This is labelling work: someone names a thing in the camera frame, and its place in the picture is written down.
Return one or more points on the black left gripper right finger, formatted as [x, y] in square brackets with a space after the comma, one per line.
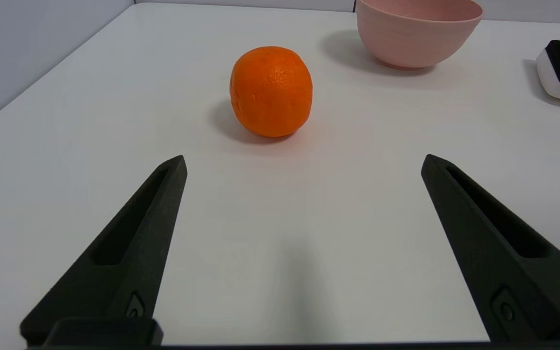
[508, 257]

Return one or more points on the pink bowl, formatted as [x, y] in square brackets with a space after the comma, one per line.
[418, 34]

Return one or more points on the orange fruit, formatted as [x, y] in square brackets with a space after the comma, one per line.
[271, 91]

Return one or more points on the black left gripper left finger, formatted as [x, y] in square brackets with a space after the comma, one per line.
[124, 262]

